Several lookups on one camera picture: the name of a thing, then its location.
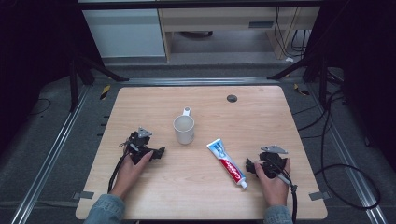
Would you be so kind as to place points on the toothpaste tube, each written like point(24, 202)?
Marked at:
point(229, 165)

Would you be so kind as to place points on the dark curtain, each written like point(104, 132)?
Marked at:
point(34, 62)
point(367, 77)

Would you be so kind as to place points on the white cup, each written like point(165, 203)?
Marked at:
point(184, 129)

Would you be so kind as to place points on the white cabinet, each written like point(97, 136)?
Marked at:
point(124, 32)

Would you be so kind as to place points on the person's right hand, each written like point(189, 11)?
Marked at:
point(274, 189)

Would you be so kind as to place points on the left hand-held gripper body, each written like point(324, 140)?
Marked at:
point(140, 143)

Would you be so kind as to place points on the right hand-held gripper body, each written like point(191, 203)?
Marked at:
point(272, 161)

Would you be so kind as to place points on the person's left hand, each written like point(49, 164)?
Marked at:
point(129, 175)

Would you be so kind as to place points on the black metal stand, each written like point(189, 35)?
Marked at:
point(74, 81)
point(316, 70)

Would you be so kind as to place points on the grey tape piece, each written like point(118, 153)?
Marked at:
point(319, 195)
point(83, 195)

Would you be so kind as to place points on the aluminium floor rail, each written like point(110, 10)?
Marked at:
point(46, 161)
point(199, 81)
point(348, 161)

